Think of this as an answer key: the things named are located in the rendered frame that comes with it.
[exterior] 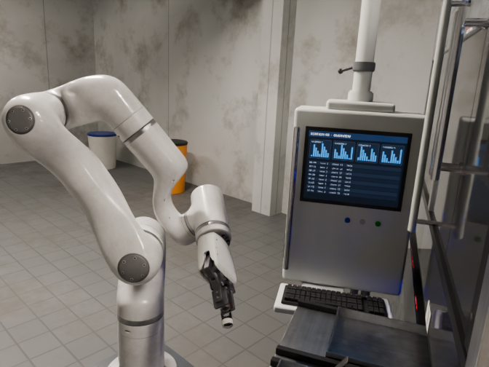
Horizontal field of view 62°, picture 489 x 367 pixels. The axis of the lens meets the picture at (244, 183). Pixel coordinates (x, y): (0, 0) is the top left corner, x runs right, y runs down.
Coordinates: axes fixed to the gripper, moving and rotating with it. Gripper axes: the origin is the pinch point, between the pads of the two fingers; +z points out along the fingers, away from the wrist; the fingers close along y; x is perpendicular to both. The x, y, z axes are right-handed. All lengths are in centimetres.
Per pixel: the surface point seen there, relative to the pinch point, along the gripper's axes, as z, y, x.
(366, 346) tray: -4, -60, 18
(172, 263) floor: -183, -195, -128
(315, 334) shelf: -11, -55, 5
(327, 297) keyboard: -34, -80, 10
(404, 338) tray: -5, -68, 30
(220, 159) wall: -408, -294, -96
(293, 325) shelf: -16, -55, -1
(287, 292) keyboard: -40, -74, -4
